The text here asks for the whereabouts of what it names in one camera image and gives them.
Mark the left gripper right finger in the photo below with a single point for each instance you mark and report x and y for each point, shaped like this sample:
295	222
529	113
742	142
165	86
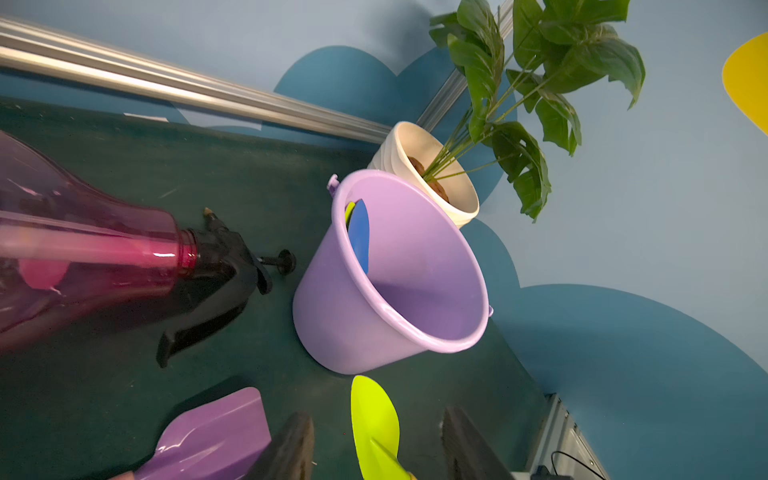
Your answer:
468	454

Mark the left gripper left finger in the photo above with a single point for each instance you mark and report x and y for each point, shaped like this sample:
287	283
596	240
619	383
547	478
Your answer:
289	455

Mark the purple scoop pink handle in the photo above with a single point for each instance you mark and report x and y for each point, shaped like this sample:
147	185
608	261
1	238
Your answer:
221	439

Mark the green trowel yellow handle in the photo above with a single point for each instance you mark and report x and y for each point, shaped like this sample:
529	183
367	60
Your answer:
349	213
376	431

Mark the purple plastic bucket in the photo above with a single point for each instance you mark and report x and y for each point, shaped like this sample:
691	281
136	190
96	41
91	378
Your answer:
424	290

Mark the blue trowel wooden handle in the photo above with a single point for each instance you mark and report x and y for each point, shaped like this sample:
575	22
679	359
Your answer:
359	235

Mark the pink transparent spray bottle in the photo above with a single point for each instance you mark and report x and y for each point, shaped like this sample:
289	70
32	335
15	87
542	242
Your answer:
68	249

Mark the white ribbed plant pot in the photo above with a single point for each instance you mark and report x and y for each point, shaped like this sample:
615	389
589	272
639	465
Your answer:
407	140

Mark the green artificial monstera plant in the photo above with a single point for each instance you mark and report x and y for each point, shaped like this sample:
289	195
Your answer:
558	47

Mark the back horizontal aluminium bar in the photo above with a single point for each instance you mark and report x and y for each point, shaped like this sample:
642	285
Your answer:
34	49

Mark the right aluminium frame post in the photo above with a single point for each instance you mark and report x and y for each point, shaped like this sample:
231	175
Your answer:
456	84

